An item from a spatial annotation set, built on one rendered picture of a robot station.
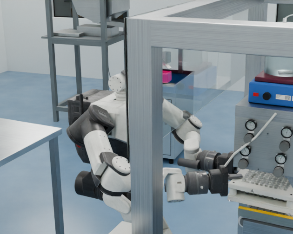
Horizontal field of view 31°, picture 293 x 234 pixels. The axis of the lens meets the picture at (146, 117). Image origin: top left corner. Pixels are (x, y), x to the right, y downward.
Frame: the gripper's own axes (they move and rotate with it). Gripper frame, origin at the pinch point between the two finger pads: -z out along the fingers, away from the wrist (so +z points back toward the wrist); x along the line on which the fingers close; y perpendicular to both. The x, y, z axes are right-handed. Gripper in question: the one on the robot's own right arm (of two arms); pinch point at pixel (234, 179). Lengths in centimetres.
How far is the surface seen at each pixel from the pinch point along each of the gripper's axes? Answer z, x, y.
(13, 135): 99, 10, -103
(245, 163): 0.3, -13.1, 15.5
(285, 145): -11.1, -21.6, 22.9
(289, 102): -14.0, -34.2, 16.5
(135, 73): 40, -58, 65
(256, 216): -5.1, 9.6, 12.4
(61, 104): 97, 76, -405
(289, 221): -15.3, 9.2, 18.7
